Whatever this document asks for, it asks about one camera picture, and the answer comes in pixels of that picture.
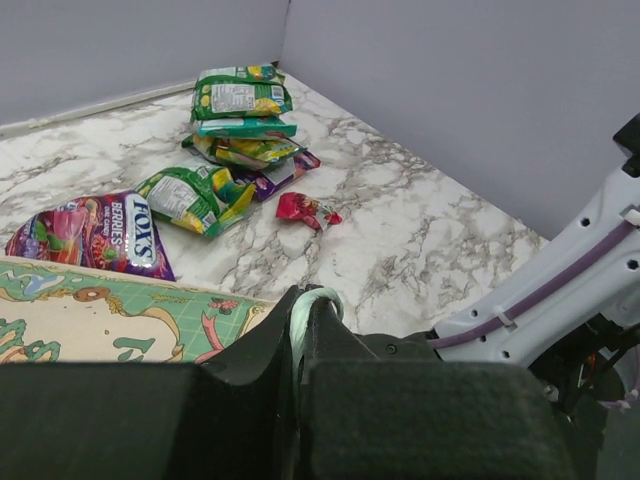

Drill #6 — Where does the purple snack packet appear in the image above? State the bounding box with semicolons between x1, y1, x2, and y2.
231;151;321;202

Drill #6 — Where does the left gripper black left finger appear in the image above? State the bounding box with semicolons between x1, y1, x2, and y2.
1;287;300;479

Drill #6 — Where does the small red candy packet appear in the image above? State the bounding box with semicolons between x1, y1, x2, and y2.
275;192;342;230

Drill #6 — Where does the purple berries candy packet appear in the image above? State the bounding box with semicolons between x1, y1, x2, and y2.
5;190;175;281

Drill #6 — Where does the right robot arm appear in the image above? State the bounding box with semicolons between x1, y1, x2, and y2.
363;119;639;479

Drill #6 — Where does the green paper bag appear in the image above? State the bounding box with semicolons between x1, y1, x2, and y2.
1;257;275;364

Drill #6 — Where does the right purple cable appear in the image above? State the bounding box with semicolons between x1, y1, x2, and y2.
429;219;634;351

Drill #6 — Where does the teal snack packet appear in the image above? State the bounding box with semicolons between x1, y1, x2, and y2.
193;116;297;140

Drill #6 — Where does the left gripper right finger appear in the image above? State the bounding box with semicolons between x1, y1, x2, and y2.
299;288;576;479

